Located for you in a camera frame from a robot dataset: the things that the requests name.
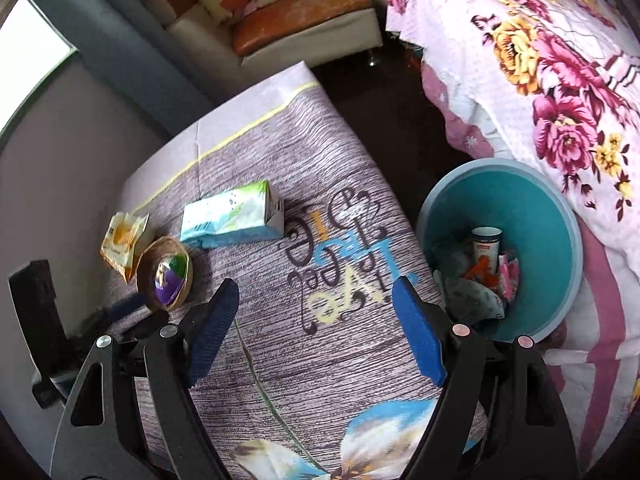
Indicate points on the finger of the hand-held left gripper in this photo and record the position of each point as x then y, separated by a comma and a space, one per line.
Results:
127, 306

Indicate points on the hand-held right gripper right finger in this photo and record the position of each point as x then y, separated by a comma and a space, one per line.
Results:
420, 332

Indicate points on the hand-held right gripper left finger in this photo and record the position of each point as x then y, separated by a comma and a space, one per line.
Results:
212, 330

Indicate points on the orange packet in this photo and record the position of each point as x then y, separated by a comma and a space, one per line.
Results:
482, 272

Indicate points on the pink white snack packet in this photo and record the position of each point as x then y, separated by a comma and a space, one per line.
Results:
509, 275

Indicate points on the white medicine bottle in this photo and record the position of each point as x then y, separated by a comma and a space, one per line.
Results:
485, 247

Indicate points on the teal plastic bin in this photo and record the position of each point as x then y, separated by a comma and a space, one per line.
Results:
540, 220

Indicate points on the grey crumpled paper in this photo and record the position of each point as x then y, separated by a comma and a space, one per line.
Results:
470, 295

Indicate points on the yellow orange snack wrapper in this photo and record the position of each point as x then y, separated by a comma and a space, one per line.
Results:
122, 240

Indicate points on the blue-green carton box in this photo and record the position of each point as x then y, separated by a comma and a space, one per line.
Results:
225, 215

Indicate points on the window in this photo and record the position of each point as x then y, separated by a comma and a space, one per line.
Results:
30, 50

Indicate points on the grey blue curtain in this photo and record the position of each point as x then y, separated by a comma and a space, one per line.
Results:
115, 25

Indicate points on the floral pink quilt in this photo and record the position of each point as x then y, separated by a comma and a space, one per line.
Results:
525, 60

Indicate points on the beige sofa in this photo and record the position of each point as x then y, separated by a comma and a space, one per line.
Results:
280, 35

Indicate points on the orange seat cushion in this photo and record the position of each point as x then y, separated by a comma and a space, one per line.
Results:
305, 10

